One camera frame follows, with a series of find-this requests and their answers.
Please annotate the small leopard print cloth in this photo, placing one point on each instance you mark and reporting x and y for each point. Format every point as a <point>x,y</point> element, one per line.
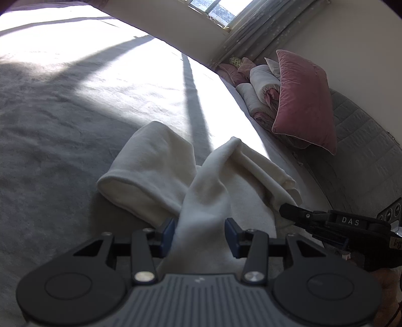
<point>235,61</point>

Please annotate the large pink pillow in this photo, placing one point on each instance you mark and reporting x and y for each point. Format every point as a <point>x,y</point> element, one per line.
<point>301,100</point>

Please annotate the window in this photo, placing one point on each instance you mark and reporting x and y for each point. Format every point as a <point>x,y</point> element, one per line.
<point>216,12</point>

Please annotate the white pillow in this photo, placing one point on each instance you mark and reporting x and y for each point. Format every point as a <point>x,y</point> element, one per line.
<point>272,66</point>

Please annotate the white shirt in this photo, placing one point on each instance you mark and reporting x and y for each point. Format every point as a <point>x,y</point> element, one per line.
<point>201,204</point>

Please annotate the grey bed blanket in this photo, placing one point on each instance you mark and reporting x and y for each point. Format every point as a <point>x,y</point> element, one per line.
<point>62,125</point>

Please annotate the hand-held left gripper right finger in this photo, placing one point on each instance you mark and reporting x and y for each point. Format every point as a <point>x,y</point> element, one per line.
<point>230,233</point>

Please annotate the small pink cushion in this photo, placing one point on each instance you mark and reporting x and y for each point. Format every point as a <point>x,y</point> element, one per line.
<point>232,73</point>

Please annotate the grey quilted headboard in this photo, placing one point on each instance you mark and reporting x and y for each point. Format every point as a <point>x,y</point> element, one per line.
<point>361,141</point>

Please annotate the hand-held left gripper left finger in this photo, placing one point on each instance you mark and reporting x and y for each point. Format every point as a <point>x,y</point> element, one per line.
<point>169,233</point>

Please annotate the folded white pink quilt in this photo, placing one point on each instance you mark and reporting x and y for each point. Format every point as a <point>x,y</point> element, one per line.
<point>260,81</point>

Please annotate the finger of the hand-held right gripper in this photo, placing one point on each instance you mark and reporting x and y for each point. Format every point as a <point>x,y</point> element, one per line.
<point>333,239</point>
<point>298,213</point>

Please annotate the grey patterned curtain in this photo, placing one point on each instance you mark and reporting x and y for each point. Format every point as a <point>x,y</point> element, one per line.
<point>260,31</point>

